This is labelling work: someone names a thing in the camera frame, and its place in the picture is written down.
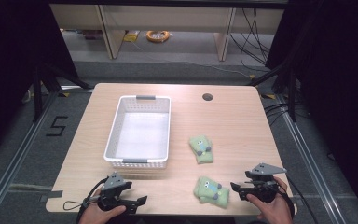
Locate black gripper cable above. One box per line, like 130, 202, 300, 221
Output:
62, 176, 110, 224
273, 175, 320, 224

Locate black metal stand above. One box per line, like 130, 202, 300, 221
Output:
32, 61, 91, 123
247, 61, 298, 123

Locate white plastic basket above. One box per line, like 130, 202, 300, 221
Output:
103, 94, 172, 170

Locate person's right hand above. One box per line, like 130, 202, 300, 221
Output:
246, 176, 295, 224

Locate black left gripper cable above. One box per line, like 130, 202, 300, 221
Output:
62, 176, 110, 224

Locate grey tape strip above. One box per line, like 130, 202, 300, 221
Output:
39, 189, 64, 203

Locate light wooden shelf unit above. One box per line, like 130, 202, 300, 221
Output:
49, 3, 285, 62

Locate black curtain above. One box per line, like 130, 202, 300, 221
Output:
0, 0, 79, 164
264, 0, 358, 220

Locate black floor cables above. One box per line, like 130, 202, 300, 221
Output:
263, 102, 290, 127

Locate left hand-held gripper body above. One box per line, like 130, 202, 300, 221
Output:
97, 172, 133, 213

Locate yellow packet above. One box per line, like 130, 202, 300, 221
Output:
123, 30, 141, 43

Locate green cartoon sock bundle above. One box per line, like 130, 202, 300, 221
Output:
188, 134, 214, 165
193, 175, 230, 209

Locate orange cable coil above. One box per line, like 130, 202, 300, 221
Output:
145, 29, 171, 44

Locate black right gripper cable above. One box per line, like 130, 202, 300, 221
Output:
273, 175, 320, 224

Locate aluminium floor rail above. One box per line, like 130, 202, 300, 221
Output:
0, 90, 61, 224
275, 92, 347, 224

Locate person's left hand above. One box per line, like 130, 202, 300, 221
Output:
77, 188, 127, 224

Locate thin white floor cable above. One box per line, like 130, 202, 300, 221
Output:
130, 40, 256, 79

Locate bundle of black cables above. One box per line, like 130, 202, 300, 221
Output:
228, 7, 272, 67

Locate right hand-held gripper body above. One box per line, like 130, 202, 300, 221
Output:
244, 162, 288, 203

